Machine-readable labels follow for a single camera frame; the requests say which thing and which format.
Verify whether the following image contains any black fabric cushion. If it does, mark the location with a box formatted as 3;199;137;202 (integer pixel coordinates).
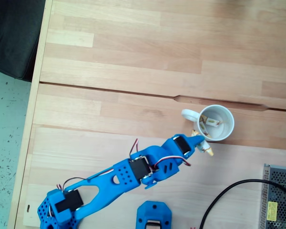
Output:
0;0;46;83

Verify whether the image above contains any blue printed post bracket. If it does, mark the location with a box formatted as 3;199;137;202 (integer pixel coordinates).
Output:
136;200;173;229

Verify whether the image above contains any white ceramic mug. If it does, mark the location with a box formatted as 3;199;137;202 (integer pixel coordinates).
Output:
181;104;235;142

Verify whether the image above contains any thick black cable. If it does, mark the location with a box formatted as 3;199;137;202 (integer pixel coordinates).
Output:
199;178;286;229

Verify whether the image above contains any yellow warning label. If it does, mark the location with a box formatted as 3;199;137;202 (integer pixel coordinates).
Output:
266;201;278;222

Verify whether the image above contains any white red servo wire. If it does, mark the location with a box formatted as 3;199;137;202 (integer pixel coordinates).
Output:
153;155;192;170

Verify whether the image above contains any pale wooden base board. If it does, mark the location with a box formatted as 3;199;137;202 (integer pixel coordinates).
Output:
22;124;286;229

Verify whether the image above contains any perforated metal power supply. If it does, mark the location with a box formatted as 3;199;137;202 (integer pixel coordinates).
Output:
259;163;286;229

